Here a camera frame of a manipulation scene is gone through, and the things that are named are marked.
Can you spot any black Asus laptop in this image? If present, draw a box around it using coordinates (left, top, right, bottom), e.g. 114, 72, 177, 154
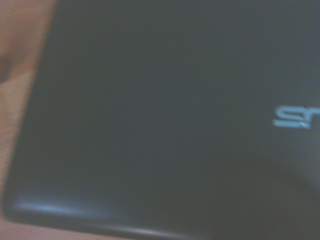
0, 0, 320, 240

